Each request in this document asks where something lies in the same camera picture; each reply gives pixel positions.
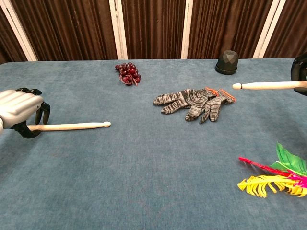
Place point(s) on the blue table mat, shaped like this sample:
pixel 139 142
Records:
pixel 132 167

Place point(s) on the wooden drumstick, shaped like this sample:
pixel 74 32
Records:
pixel 72 126
pixel 266 85

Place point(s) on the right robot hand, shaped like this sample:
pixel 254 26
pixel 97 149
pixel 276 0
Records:
pixel 298 69

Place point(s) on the black faceted cup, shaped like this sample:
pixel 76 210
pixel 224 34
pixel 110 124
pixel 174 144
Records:
pixel 227 62

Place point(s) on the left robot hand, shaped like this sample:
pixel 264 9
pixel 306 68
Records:
pixel 16 106

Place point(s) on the brown curtain folding screen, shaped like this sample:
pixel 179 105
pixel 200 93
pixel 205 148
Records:
pixel 153 26

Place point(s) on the colourful feather shuttlecock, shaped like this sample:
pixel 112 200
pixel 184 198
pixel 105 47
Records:
pixel 261 184

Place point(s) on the grey striped knit glove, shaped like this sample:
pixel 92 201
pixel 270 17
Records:
pixel 213 107
pixel 180 99

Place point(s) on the red grape bunch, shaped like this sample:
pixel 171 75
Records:
pixel 129 74

